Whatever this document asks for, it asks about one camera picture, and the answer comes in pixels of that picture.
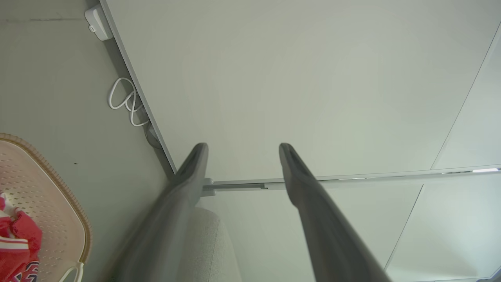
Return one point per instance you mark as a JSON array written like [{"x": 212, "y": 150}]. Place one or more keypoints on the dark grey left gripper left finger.
[{"x": 176, "y": 211}]

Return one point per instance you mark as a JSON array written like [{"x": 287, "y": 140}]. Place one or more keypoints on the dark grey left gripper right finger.
[{"x": 321, "y": 227}]

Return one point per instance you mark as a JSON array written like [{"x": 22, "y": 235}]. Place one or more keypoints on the red cloth garment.
[{"x": 19, "y": 243}]

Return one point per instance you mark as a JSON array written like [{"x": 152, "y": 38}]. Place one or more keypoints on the beige perforated laundry basket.
[{"x": 51, "y": 196}]

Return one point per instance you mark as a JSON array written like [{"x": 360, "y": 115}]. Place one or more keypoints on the silver metal wall rail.
[{"x": 372, "y": 178}]

